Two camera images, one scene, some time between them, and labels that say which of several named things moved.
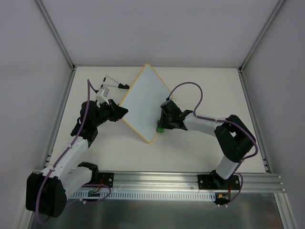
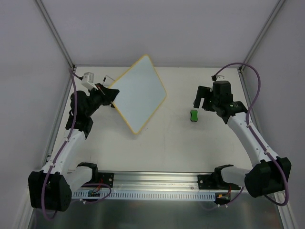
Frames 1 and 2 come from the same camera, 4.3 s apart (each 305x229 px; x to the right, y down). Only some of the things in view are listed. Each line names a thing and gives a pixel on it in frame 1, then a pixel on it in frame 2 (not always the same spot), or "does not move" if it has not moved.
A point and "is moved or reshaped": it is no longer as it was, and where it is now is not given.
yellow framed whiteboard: x=143 y=100 is moved or reshaped
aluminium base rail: x=185 y=182 does not move
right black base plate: x=214 y=182 does not move
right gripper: x=165 y=120 to x=205 y=96
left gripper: x=112 y=110 to x=105 y=94
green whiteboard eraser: x=160 y=130 is moved or reshaped
